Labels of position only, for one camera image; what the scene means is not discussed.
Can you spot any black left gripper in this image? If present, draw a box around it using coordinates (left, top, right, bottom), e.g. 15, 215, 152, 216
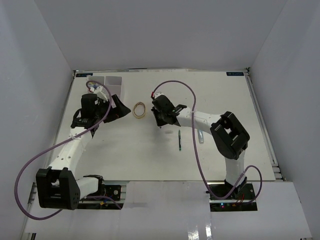
94, 94, 131, 123

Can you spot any green highlighter pen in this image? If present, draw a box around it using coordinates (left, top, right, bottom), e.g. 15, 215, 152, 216
178, 129, 182, 151

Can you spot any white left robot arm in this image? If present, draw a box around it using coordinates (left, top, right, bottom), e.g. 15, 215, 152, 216
36, 93, 131, 210

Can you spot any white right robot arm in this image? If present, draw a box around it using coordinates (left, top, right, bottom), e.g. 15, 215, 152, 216
151, 92, 250, 200

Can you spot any yellow masking tape roll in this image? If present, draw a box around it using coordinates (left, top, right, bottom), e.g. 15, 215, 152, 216
132, 101, 147, 119

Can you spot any white right organizer box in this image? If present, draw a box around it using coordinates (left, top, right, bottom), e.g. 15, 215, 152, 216
104, 75, 124, 102

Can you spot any white organizer box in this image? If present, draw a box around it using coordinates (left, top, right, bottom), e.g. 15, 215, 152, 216
104, 75, 124, 102
87, 75, 105, 89

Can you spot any white left organizer box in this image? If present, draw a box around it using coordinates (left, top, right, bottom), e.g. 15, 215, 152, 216
87, 75, 105, 89

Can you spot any black left table logo label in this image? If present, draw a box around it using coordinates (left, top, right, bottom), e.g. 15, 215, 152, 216
75, 72, 93, 78

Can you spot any black table logo label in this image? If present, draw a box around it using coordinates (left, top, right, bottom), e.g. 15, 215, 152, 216
226, 71, 244, 77
75, 72, 93, 78

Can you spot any white front cover panel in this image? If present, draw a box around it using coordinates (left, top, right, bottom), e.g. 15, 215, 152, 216
25, 181, 312, 240

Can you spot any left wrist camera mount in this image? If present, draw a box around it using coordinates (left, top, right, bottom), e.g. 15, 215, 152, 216
88, 86, 109, 101

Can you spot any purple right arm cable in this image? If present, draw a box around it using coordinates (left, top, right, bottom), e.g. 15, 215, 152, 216
151, 80, 263, 202

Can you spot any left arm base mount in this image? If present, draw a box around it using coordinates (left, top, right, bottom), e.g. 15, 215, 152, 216
77, 184, 126, 210

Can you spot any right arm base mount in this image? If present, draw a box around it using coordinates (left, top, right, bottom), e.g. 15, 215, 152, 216
206, 182, 258, 213

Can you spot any aluminium table edge rail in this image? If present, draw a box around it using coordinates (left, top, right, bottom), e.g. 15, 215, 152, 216
244, 67, 287, 182

